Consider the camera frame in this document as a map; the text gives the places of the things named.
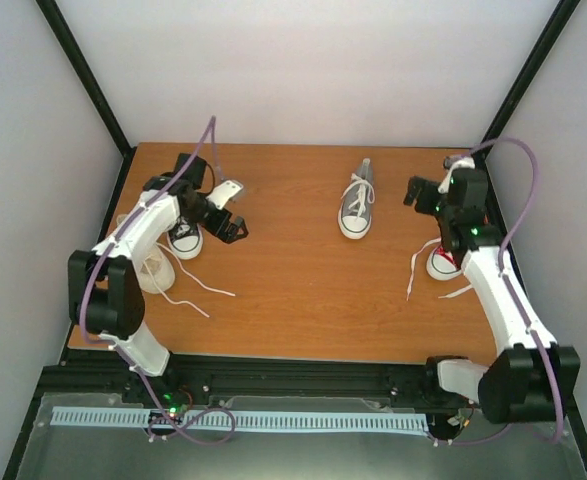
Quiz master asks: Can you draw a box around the white lace of grey sneaker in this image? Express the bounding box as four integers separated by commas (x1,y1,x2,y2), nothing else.
338,173,375,232

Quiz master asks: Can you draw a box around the grey low-top sneaker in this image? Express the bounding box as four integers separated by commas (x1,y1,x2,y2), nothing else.
337,158,376,240

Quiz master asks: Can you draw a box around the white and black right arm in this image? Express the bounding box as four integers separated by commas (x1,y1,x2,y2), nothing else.
404,167,580,425

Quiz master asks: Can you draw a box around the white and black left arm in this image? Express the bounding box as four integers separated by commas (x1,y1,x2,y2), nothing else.
67,154,248,403

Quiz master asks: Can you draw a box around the white lace of black sneaker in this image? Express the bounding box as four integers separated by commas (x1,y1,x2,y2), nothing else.
168,217,199,243

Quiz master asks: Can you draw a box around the black high-top sneaker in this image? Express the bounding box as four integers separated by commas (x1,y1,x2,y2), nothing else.
167,217,203,260

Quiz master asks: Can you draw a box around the white lace of red sneaker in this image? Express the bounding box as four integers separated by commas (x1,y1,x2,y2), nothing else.
405,237,474,302

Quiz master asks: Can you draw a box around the red high-top sneaker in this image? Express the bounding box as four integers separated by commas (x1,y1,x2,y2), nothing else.
426,245,461,281

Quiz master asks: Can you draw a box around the white high-top sneaker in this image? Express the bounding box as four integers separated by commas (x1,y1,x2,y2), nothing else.
137,243,175,295

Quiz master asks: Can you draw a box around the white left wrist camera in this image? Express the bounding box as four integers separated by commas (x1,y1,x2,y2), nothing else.
207,179,244,210

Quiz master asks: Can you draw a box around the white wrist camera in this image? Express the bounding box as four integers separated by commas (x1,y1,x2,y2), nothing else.
437,154,475,195
207,179,244,210

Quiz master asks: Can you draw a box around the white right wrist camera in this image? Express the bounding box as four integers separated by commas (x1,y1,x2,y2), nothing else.
437,154,475,195

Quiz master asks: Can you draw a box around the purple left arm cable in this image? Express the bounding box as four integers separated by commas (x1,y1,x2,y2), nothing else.
76,115,237,445

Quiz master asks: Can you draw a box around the black aluminium frame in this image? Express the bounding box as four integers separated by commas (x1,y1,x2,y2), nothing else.
4,0,579,479

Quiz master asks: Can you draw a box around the light blue slotted cable duct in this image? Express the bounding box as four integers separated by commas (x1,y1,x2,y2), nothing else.
50,406,429,436

